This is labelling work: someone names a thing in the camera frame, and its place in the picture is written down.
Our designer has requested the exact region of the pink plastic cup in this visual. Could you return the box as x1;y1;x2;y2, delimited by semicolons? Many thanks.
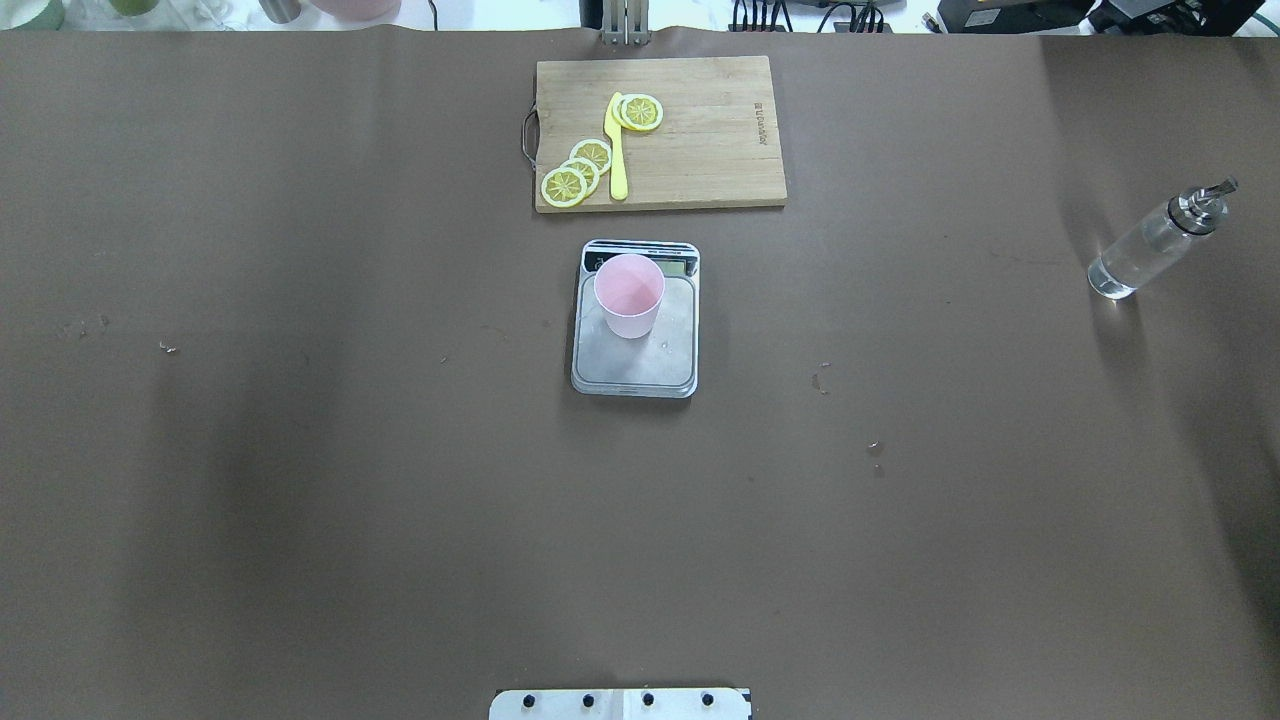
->
594;254;666;340

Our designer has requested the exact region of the clear glass sauce bottle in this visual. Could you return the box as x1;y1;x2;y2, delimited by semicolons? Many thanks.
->
1087;176;1239;300

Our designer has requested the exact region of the silver digital kitchen scale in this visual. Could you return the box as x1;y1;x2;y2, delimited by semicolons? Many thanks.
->
570;240;701;400

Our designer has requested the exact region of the steel jigger cup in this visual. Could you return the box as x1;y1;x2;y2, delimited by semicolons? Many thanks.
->
259;0;302;26

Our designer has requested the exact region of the yellow plastic knife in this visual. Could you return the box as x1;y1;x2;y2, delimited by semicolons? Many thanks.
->
603;92;630;202

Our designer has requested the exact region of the lemon slice near knife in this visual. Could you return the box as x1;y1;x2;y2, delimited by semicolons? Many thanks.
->
540;167;585;209

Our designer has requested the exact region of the bamboo cutting board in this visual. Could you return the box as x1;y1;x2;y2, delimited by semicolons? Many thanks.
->
535;56;788;211

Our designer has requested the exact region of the pink bowl of ice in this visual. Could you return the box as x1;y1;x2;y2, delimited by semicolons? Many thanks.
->
311;0;402;22

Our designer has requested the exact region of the aluminium frame post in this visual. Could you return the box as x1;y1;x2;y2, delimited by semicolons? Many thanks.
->
600;0;652;46

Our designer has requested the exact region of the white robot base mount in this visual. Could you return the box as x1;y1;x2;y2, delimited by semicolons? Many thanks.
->
488;687;754;719

